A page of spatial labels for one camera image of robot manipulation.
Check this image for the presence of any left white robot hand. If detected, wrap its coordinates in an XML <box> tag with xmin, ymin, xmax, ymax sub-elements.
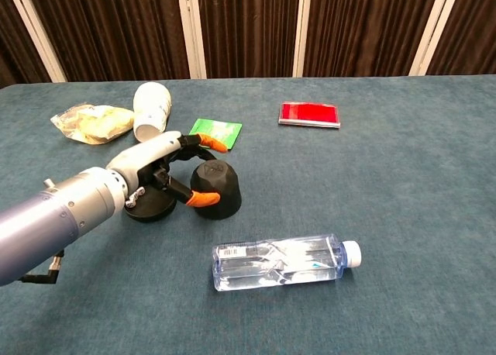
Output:
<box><xmin>105</xmin><ymin>130</ymin><xmax>229</xmax><ymax>209</ymax></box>

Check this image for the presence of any black faceted bowl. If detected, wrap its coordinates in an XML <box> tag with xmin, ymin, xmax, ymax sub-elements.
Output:
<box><xmin>189</xmin><ymin>159</ymin><xmax>243</xmax><ymax>221</ymax></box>

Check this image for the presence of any white paper cup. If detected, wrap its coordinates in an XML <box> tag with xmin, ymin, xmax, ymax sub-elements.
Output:
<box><xmin>132</xmin><ymin>81</ymin><xmax>173</xmax><ymax>144</ymax></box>

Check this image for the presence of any black round tray with dice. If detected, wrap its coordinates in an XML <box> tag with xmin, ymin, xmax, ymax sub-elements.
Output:
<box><xmin>123</xmin><ymin>182</ymin><xmax>177</xmax><ymax>223</ymax></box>

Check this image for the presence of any yellow snack packet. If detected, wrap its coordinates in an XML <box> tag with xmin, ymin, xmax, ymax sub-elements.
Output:
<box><xmin>50</xmin><ymin>102</ymin><xmax>136</xmax><ymax>146</ymax></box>

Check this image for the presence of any green sachet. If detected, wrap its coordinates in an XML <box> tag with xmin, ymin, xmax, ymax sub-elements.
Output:
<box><xmin>188</xmin><ymin>118</ymin><xmax>243</xmax><ymax>152</ymax></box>

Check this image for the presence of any dark brown curtain panel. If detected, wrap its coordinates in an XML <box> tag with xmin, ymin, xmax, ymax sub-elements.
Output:
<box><xmin>196</xmin><ymin>0</ymin><xmax>301</xmax><ymax>80</ymax></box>
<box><xmin>0</xmin><ymin>0</ymin><xmax>53</xmax><ymax>89</ymax></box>
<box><xmin>23</xmin><ymin>0</ymin><xmax>191</xmax><ymax>83</ymax></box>
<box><xmin>425</xmin><ymin>0</ymin><xmax>496</xmax><ymax>77</ymax></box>
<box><xmin>302</xmin><ymin>0</ymin><xmax>443</xmax><ymax>78</ymax></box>

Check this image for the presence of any red and white packet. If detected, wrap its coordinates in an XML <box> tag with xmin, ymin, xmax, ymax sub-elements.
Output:
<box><xmin>277</xmin><ymin>101</ymin><xmax>342</xmax><ymax>130</ymax></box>

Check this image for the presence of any clear plastic water bottle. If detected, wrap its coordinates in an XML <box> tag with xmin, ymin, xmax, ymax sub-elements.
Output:
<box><xmin>211</xmin><ymin>233</ymin><xmax>363</xmax><ymax>293</ymax></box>

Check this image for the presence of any blue felt table cover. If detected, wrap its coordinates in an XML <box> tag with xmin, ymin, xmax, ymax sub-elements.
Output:
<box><xmin>0</xmin><ymin>73</ymin><xmax>496</xmax><ymax>355</ymax></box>

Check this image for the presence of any white partition post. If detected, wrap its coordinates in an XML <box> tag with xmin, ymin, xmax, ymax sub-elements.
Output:
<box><xmin>5</xmin><ymin>0</ymin><xmax>69</xmax><ymax>84</ymax></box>
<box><xmin>175</xmin><ymin>0</ymin><xmax>208</xmax><ymax>81</ymax></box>
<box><xmin>291</xmin><ymin>0</ymin><xmax>314</xmax><ymax>78</ymax></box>
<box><xmin>408</xmin><ymin>0</ymin><xmax>464</xmax><ymax>78</ymax></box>

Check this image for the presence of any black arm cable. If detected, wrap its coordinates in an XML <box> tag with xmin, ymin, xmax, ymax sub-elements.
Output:
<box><xmin>16</xmin><ymin>249</ymin><xmax>65</xmax><ymax>287</ymax></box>

